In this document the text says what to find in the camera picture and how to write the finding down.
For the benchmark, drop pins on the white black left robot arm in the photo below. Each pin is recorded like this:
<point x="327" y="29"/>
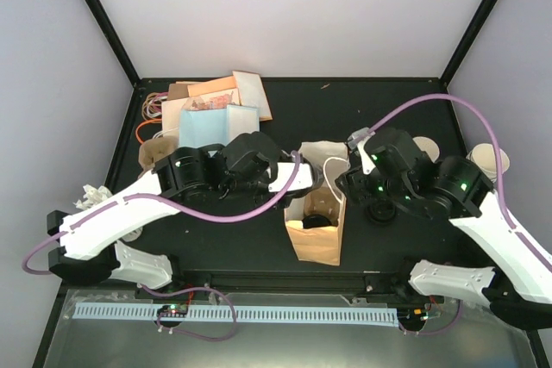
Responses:
<point x="215" y="183"/>

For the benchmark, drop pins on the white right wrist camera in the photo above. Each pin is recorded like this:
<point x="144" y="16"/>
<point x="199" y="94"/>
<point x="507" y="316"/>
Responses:
<point x="356" y="142"/>

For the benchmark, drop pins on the brown white flat paper bag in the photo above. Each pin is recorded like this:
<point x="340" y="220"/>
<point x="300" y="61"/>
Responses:
<point x="252" y="93"/>

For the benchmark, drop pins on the brown paper takeout bag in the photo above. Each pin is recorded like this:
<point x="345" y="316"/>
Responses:
<point x="320" y="245"/>

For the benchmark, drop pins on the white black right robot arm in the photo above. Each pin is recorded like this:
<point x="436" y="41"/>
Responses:
<point x="516" y="287"/>

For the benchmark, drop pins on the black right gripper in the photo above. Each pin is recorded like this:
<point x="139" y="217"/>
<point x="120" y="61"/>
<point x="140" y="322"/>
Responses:
<point x="355" y="190"/>

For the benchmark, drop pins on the black plastic cup lid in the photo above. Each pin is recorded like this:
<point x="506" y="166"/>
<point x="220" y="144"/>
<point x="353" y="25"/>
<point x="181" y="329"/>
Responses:
<point x="316" y="221"/>

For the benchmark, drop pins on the tall white cup stack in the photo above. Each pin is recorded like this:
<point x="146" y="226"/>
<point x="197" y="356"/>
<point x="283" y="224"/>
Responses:
<point x="484" y="157"/>

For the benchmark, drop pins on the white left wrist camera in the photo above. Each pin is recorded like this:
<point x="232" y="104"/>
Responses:
<point x="307" y="177"/>

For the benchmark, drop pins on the short white cup stack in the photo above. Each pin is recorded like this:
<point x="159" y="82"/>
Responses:
<point x="429" y="146"/>

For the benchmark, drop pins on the stack of black lids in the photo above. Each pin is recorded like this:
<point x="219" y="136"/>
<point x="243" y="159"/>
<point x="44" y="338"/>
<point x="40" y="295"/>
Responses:
<point x="380" y="212"/>

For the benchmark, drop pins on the black enclosure frame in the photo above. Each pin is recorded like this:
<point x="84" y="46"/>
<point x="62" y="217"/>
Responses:
<point x="138" y="83"/>

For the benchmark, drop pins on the light blue cable duct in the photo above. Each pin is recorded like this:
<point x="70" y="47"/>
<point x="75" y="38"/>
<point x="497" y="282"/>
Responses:
<point x="240" y="314"/>

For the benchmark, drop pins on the bundle of bag handles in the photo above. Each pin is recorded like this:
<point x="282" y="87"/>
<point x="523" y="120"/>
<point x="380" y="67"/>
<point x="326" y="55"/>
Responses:
<point x="151" y="112"/>

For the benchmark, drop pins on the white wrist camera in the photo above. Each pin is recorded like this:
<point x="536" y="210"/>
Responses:
<point x="356" y="142"/>
<point x="307" y="177"/>

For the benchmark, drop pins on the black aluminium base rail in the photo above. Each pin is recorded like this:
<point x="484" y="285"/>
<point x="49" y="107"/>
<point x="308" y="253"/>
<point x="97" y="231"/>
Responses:
<point x="392" y="285"/>

